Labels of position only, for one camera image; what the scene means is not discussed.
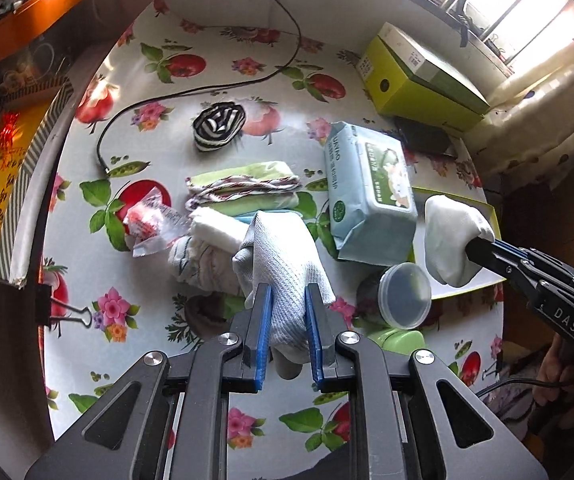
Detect grey white knit glove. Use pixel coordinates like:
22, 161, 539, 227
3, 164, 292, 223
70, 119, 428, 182
232, 211, 336, 380

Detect cream striped towel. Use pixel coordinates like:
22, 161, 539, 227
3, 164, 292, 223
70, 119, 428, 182
168, 207, 249, 296

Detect clear plastic wrapper red print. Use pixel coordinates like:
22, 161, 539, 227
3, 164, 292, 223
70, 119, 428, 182
123, 188, 190, 258

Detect black white striped sock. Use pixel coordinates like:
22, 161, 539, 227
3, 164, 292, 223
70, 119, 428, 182
192, 101, 247, 153

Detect person's right hand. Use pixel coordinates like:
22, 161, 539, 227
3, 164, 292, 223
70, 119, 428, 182
533, 334, 574, 405

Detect yellow-green box lid tray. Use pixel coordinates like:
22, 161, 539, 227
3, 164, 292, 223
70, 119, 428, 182
406, 185, 507, 302

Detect round plastic container lid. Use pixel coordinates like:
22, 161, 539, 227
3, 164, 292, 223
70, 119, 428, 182
356, 262, 431, 330

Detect folded green patterned cloths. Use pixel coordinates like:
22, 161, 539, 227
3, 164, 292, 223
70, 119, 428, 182
185, 160, 301, 217

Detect dotted white curtain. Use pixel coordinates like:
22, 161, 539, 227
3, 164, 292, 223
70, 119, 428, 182
465, 38, 574, 191

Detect baby wipes pack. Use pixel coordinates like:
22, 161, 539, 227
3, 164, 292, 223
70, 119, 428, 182
325, 122, 418, 266

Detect black phone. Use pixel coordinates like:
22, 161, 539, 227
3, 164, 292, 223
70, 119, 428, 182
393, 117, 457, 159

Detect yellow-green shoebox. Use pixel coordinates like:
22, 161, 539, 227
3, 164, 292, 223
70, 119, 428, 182
357, 37, 483, 138

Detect white green flat box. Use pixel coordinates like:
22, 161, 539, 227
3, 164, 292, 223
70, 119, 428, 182
378, 22, 490, 114

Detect black binder clip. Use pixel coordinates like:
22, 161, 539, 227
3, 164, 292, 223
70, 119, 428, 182
35, 284, 93, 328

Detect yellow printed carton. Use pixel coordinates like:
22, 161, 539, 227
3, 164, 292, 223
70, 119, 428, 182
0, 76, 73, 287

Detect orange tray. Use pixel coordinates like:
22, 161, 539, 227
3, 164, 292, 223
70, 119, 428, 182
0, 0, 83, 61

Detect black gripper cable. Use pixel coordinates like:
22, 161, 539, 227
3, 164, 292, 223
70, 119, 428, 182
473, 372, 574, 401

